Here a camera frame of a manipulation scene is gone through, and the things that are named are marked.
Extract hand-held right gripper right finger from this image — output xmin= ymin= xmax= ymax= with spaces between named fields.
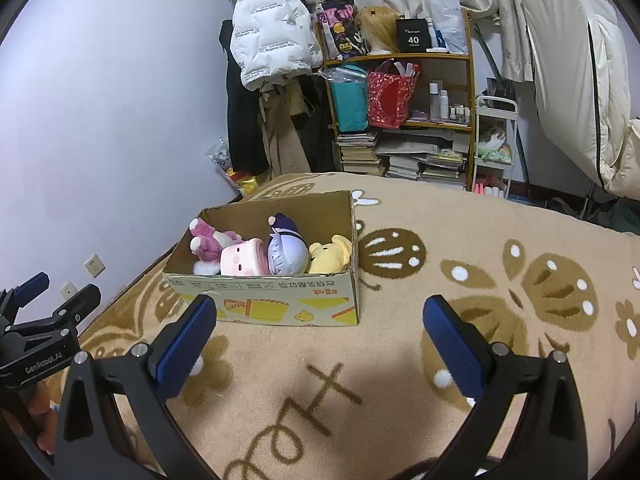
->
xmin=422 ymin=295 xmax=588 ymax=480

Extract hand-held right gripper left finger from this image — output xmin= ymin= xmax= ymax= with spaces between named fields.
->
xmin=54 ymin=294 xmax=219 ymax=480

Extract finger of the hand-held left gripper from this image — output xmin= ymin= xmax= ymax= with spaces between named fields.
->
xmin=5 ymin=283 xmax=103 ymax=341
xmin=0 ymin=272 xmax=50 ymax=312

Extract printed cardboard box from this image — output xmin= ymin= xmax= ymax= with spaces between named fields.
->
xmin=163 ymin=190 xmax=362 ymax=327

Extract pink swirl roll plush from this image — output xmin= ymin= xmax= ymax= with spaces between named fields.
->
xmin=220 ymin=239 xmax=271 ymax=277

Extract pink rabbit plush toy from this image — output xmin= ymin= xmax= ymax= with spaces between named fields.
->
xmin=189 ymin=217 xmax=244 ymax=276

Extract purple doll plush toy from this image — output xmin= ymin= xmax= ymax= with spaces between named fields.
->
xmin=266 ymin=212 xmax=310 ymax=275

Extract person's left hand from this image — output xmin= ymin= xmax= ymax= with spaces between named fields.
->
xmin=27 ymin=379 xmax=63 ymax=457

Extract beige floral blanket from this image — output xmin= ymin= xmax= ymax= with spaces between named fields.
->
xmin=75 ymin=172 xmax=640 ymax=480

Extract person's clothing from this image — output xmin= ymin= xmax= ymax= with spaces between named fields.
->
xmin=395 ymin=455 xmax=478 ymax=480

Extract yellow plush toy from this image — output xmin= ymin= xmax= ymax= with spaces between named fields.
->
xmin=306 ymin=235 xmax=353 ymax=275

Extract pile of snack bags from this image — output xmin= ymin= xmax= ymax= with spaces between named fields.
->
xmin=207 ymin=137 xmax=263 ymax=199

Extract white metal cart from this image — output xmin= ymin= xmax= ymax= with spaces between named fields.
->
xmin=472 ymin=95 xmax=519 ymax=199

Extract wide pile of magazines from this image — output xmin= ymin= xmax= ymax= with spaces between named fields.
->
xmin=375 ymin=130 xmax=469 ymax=191

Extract pale green plastic bag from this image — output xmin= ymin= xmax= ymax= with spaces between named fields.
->
xmin=477 ymin=127 xmax=513 ymax=163

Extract tall stack of books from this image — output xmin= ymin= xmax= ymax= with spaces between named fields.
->
xmin=336 ymin=131 xmax=384 ymax=176

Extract dark green cloth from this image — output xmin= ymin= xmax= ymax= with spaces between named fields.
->
xmin=595 ymin=195 xmax=640 ymax=237

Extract black hanging garment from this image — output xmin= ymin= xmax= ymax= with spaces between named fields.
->
xmin=220 ymin=20 xmax=273 ymax=177

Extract beige hanging trousers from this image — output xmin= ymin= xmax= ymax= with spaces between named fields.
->
xmin=260 ymin=87 xmax=312 ymax=174

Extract dark hanging coat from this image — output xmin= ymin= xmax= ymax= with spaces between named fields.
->
xmin=290 ymin=72 xmax=337 ymax=172

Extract red patterned bag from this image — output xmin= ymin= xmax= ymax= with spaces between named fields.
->
xmin=366 ymin=59 xmax=421 ymax=130

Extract teal bag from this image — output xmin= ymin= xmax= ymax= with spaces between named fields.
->
xmin=327 ymin=64 xmax=371 ymax=133

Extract dark object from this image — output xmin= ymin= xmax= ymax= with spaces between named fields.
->
xmin=486 ymin=76 xmax=516 ymax=106

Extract wooden shelf unit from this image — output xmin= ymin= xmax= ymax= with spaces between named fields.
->
xmin=320 ymin=7 xmax=476 ymax=192

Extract white padded fabric cover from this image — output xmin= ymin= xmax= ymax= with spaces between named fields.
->
xmin=520 ymin=0 xmax=640 ymax=196

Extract black box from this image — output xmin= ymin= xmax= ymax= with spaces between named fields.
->
xmin=395 ymin=17 xmax=436 ymax=54

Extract white puffer jacket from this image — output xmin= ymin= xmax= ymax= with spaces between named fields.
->
xmin=231 ymin=0 xmax=323 ymax=92

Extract blonde wig head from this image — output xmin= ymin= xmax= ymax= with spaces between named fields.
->
xmin=356 ymin=5 xmax=405 ymax=56

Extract white plastic bag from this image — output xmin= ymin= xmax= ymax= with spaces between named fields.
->
xmin=426 ymin=0 xmax=472 ymax=56

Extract purple printed bag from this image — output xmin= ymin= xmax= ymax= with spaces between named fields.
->
xmin=315 ymin=0 xmax=371 ymax=59

